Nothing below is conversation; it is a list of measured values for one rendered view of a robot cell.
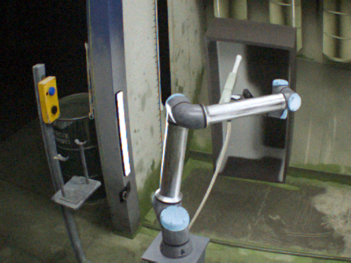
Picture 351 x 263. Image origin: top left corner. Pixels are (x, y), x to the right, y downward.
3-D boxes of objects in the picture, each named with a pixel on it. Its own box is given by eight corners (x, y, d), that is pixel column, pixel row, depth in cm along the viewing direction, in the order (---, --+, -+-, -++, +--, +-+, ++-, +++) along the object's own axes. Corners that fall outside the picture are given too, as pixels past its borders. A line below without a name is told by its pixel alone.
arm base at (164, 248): (185, 261, 216) (185, 250, 212) (154, 254, 223) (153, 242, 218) (197, 242, 232) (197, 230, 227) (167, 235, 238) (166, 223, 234)
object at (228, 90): (227, 136, 235) (225, 107, 218) (219, 135, 236) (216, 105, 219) (245, 80, 264) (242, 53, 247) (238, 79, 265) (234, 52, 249)
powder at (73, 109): (40, 111, 356) (40, 109, 355) (83, 91, 391) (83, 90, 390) (70, 127, 323) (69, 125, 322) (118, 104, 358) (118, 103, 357)
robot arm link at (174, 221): (165, 247, 215) (163, 224, 207) (158, 229, 229) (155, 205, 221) (192, 242, 218) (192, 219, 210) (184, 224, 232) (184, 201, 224)
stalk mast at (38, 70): (81, 260, 300) (38, 63, 225) (87, 262, 298) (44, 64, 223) (77, 264, 295) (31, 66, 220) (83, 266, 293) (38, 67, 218)
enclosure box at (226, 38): (225, 146, 354) (215, 17, 280) (291, 155, 335) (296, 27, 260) (213, 174, 329) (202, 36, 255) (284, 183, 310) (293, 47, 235)
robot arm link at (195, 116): (177, 115, 188) (303, 92, 200) (170, 104, 198) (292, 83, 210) (179, 138, 193) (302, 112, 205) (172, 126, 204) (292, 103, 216)
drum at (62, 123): (53, 187, 395) (37, 108, 355) (94, 166, 433) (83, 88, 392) (86, 212, 360) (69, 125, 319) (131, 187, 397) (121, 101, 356)
